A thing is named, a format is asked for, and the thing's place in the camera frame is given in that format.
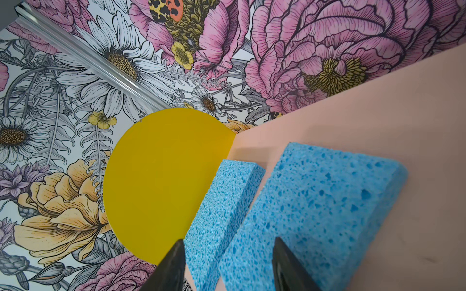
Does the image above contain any large blue sponge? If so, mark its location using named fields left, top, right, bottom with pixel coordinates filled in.
left=184, top=160, right=265, bottom=291

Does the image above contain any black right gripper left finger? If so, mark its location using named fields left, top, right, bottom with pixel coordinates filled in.
left=140, top=239, right=186, bottom=291

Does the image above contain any yellow wooden shelf unit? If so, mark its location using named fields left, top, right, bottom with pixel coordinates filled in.
left=104, top=45, right=466, bottom=291

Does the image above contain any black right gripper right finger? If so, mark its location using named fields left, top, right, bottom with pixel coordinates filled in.
left=273, top=237, right=321, bottom=291

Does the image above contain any aluminium corner post left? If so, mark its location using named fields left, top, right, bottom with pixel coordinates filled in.
left=15, top=2, right=170, bottom=111

